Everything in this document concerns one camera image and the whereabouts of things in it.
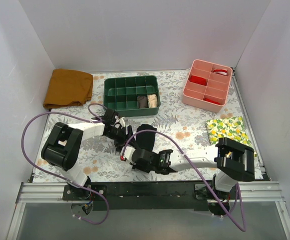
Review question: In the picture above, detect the black underwear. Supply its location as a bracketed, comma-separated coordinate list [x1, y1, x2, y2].
[136, 124, 157, 152]

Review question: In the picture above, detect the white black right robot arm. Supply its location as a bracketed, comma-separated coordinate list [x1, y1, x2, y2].
[124, 137, 255, 199]

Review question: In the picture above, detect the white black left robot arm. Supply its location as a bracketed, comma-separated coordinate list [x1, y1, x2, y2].
[41, 122, 133, 200]

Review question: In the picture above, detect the grey rolled underwear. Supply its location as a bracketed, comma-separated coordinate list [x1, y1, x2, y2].
[137, 96, 148, 109]

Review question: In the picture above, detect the beige rolled underwear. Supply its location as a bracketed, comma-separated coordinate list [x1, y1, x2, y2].
[147, 94, 158, 108]

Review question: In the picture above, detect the green divided organizer box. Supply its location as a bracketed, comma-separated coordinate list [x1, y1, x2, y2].
[103, 75, 161, 117]

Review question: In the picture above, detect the brown folded cloth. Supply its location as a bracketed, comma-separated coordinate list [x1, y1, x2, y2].
[43, 68, 93, 109]

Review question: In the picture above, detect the red cloth front compartment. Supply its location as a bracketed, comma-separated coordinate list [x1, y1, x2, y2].
[203, 98, 220, 105]

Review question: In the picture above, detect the lemon print folded cloth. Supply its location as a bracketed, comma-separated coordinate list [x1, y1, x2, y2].
[205, 116, 253, 147]

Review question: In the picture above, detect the pink divided organizer box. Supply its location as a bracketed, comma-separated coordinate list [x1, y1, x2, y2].
[182, 59, 233, 113]

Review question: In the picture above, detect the red white rolled cloth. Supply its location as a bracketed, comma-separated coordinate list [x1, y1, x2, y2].
[212, 68, 228, 76]

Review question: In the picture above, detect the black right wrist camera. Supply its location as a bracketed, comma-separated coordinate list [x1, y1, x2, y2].
[120, 146, 156, 171]

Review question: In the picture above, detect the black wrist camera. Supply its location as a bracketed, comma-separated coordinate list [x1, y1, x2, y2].
[101, 108, 125, 127]
[120, 146, 156, 171]

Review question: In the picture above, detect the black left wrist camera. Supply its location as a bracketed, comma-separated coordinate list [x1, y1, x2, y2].
[101, 108, 125, 127]

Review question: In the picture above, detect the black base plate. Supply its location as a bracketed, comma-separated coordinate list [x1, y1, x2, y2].
[62, 180, 225, 216]

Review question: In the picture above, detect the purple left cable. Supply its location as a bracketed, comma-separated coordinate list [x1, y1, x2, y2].
[21, 103, 110, 225]

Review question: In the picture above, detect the purple cable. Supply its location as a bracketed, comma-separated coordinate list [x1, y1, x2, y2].
[21, 103, 110, 225]
[123, 130, 247, 233]

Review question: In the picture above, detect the aluminium frame rail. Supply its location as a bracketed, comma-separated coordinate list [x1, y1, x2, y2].
[7, 181, 290, 240]

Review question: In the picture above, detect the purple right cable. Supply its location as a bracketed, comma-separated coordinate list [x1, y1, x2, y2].
[123, 130, 247, 233]

